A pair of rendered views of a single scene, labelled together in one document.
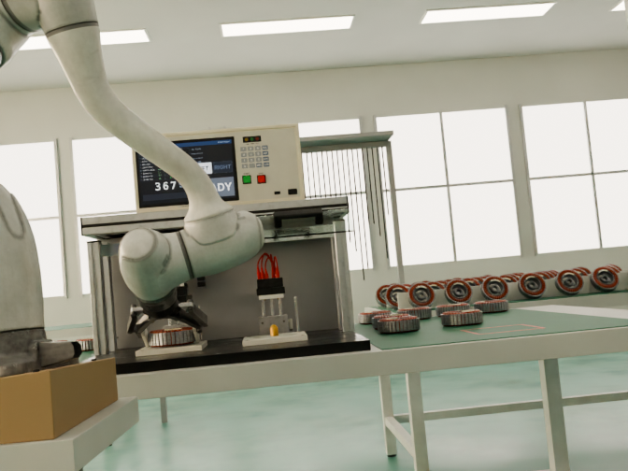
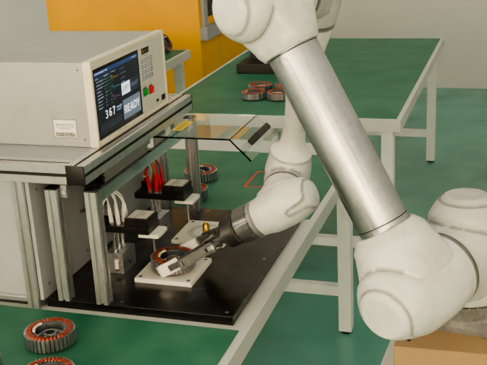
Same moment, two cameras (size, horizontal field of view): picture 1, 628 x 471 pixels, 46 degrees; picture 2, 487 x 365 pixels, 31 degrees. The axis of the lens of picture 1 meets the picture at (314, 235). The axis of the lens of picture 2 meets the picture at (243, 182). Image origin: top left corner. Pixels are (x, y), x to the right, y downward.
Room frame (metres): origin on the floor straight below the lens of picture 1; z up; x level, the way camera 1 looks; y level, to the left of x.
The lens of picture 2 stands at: (0.81, 2.15, 1.69)
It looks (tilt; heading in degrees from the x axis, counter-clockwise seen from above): 19 degrees down; 292
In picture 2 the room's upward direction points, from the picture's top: 3 degrees counter-clockwise
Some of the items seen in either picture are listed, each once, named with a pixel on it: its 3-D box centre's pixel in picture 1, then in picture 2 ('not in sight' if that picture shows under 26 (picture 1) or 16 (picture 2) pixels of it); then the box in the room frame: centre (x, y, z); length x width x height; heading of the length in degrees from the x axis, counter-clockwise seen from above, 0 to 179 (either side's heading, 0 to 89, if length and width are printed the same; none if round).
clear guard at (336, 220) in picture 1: (295, 228); (206, 135); (1.77, 0.04, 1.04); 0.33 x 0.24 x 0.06; 4
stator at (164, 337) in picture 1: (172, 336); (173, 260); (1.75, 0.36, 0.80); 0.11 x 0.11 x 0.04
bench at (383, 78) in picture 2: not in sight; (319, 139); (2.12, -2.12, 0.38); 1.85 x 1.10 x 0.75; 94
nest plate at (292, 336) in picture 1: (275, 338); (206, 233); (1.76, 0.12, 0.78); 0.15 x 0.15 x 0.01; 4
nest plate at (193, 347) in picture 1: (173, 348); (174, 269); (1.75, 0.36, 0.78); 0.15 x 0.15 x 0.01; 4
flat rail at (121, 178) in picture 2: (218, 240); (147, 158); (1.85, 0.24, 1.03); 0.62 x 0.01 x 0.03; 94
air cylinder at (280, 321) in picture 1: (273, 325); (157, 222); (1.91, 0.13, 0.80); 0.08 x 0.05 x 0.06; 94
